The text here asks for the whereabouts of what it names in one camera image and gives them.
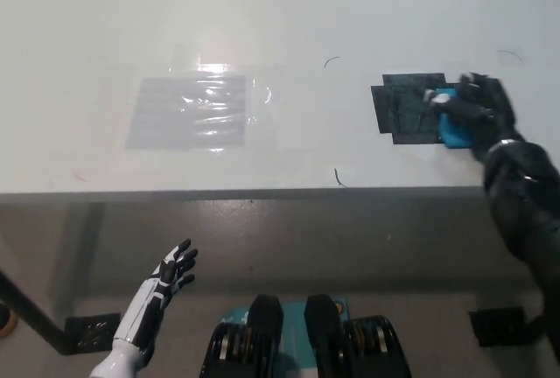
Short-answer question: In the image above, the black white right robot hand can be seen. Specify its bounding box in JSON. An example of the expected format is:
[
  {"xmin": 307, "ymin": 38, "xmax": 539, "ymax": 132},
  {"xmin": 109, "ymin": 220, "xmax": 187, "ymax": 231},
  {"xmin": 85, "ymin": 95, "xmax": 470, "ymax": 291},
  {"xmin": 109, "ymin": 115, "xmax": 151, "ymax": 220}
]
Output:
[{"xmin": 422, "ymin": 71, "xmax": 518, "ymax": 164}]

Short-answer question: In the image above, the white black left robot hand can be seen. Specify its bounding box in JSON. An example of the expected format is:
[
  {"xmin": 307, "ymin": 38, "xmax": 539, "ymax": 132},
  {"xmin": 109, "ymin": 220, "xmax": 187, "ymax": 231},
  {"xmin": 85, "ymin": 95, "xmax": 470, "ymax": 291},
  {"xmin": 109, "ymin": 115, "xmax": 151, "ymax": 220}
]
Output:
[{"xmin": 112, "ymin": 238, "xmax": 199, "ymax": 353}]

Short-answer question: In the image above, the blue wavy soft sponge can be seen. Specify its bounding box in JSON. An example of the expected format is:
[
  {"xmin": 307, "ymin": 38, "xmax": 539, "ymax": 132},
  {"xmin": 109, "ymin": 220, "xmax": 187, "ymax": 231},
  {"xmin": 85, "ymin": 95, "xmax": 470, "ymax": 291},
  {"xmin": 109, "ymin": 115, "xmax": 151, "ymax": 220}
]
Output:
[{"xmin": 437, "ymin": 86, "xmax": 477, "ymax": 151}]

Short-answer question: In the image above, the black tape marked spot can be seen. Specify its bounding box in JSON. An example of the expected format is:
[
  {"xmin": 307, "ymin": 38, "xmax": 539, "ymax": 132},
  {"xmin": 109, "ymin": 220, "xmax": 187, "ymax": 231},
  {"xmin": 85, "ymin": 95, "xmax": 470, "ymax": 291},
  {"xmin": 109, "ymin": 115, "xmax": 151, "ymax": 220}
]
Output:
[{"xmin": 370, "ymin": 72, "xmax": 448, "ymax": 146}]

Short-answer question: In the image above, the black table foot plate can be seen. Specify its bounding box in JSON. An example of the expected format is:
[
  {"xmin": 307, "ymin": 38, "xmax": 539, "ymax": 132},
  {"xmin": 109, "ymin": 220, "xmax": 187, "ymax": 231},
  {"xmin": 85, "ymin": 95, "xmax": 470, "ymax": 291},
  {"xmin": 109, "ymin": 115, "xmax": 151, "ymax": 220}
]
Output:
[
  {"xmin": 65, "ymin": 311, "xmax": 122, "ymax": 349},
  {"xmin": 467, "ymin": 306, "xmax": 527, "ymax": 348}
]

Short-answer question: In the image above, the brown tape roll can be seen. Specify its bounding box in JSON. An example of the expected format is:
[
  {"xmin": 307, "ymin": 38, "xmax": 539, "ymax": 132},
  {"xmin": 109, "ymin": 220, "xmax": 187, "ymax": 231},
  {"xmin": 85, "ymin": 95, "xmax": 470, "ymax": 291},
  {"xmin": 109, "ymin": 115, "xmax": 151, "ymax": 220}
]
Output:
[{"xmin": 0, "ymin": 305, "xmax": 18, "ymax": 336}]

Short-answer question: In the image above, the grey clear taped patch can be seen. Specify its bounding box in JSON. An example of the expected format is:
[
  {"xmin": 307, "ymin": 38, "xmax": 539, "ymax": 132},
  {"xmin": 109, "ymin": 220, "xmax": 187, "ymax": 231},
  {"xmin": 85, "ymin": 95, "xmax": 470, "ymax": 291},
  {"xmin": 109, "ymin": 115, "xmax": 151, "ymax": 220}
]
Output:
[{"xmin": 125, "ymin": 75, "xmax": 249, "ymax": 151}]

